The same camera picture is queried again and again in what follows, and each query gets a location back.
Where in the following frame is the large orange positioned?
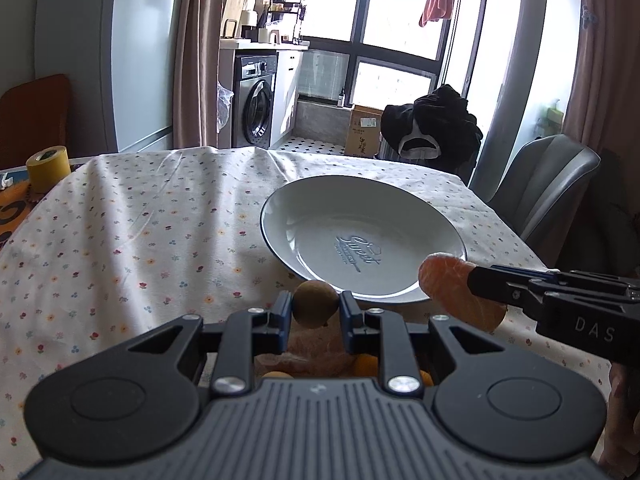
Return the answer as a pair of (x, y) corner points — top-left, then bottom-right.
(352, 354), (378, 377)

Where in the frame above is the brown longan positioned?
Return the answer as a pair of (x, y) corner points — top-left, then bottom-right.
(292, 281), (338, 328)

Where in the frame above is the peeled orange mandarin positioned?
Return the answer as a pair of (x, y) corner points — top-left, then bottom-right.
(418, 252), (506, 333)

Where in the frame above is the small kumquat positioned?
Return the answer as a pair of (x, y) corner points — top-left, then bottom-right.
(262, 370), (294, 380)

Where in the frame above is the white kitchen cabinet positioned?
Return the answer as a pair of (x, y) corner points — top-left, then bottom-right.
(270, 50), (303, 148)

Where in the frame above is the black kitchen shelf rack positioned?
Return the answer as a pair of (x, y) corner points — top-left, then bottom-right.
(257, 0), (306, 44)

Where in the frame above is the person's right hand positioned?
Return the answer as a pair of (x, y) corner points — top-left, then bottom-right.
(599, 363), (639, 479)

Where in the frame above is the white ceramic bowl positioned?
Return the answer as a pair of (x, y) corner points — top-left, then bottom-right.
(260, 176), (466, 304)

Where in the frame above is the grey leather chair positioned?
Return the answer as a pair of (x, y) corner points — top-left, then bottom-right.
(488, 134), (601, 268)

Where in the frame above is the floral white tablecloth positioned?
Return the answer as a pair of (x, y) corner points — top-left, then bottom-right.
(0, 145), (614, 478)

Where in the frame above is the pink curtain right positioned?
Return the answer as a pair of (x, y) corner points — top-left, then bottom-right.
(564, 0), (639, 157)

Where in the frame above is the cardboard box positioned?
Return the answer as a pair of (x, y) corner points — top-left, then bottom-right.
(344, 105), (383, 158)

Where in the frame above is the black clothing on chair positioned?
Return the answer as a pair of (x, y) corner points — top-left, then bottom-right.
(378, 84), (483, 182)

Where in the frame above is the white plastic bag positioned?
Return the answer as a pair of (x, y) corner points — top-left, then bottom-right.
(217, 82), (234, 132)

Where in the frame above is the grey washing machine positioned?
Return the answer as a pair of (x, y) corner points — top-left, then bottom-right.
(231, 51), (278, 148)

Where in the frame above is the yellow tape roll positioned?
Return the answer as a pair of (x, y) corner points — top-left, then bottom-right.
(26, 145), (70, 194)

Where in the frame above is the orange cat placemat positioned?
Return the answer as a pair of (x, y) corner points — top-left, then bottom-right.
(0, 156), (97, 252)

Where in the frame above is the white refrigerator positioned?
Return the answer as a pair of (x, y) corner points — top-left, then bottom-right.
(35, 0), (179, 156)

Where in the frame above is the wooden cutting board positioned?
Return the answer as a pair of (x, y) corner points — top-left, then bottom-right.
(220, 0), (245, 39)

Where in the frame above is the brown curtain left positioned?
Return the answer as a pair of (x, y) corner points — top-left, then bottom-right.
(172, 0), (224, 148)

